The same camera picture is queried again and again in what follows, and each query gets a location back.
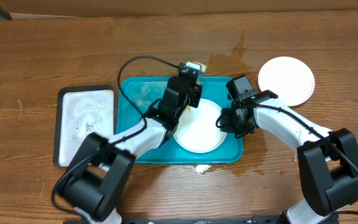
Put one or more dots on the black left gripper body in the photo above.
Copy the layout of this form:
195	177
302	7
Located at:
195	96

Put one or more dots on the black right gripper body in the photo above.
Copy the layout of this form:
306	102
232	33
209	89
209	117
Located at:
235	123

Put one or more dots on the black soapy water tray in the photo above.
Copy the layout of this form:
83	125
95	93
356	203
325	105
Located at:
81	110

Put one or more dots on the teal plastic tray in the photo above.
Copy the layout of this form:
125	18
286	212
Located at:
144	90

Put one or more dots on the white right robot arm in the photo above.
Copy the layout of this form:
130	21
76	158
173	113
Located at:
327	160

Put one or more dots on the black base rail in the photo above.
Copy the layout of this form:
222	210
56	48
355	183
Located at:
197	221

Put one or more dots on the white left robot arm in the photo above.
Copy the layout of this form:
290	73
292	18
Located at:
96	177

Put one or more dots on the yellow sponge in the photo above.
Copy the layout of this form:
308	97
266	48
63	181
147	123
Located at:
201	70

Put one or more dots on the white plate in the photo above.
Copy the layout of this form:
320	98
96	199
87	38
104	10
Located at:
197	131
291	79

